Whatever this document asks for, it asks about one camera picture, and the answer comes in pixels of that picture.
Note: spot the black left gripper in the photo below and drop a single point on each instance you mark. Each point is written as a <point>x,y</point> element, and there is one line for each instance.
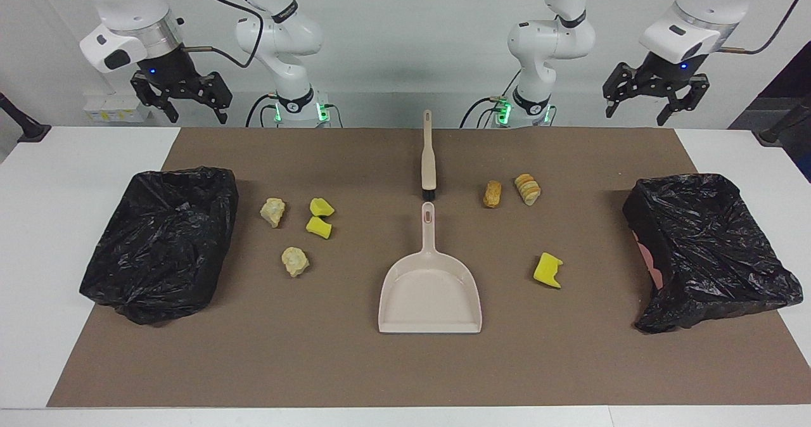
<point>668,75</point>

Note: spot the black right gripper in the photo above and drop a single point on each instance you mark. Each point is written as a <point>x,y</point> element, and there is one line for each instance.
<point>171,69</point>

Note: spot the pale foam piece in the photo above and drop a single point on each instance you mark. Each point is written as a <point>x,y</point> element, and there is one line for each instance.
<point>294,262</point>
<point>273,213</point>

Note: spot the striped toy croissant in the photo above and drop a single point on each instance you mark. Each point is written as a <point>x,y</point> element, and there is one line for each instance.
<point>527,189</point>

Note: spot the yellow sponge piece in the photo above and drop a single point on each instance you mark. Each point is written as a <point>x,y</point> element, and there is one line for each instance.
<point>319,227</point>
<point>321,208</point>

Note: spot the brown toy bread roll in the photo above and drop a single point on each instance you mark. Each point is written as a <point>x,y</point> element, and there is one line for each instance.
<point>492,194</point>

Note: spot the large wavy yellow sponge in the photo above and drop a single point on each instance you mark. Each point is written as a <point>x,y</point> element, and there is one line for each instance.
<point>547,272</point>

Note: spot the beige brush black bristles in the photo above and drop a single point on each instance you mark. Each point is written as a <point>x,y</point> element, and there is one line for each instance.
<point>429,161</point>

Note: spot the beige plastic dustpan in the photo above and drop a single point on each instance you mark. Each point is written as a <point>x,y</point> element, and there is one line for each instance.
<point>431,287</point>

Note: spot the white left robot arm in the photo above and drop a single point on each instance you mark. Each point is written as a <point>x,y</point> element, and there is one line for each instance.
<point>551,37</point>

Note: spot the black trash bag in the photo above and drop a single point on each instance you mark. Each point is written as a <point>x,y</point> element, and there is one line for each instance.
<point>709,249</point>
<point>158,243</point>

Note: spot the pink bin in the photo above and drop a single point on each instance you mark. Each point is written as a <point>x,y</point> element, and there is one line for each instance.
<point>649,259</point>

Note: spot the black stand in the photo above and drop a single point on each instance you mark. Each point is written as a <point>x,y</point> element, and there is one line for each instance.
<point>28,129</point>
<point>776,132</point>

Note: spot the brown table mat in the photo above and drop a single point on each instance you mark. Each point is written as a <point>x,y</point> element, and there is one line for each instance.
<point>405,363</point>

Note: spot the white wall socket box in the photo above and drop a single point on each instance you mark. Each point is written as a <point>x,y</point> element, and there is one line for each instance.
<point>111,113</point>

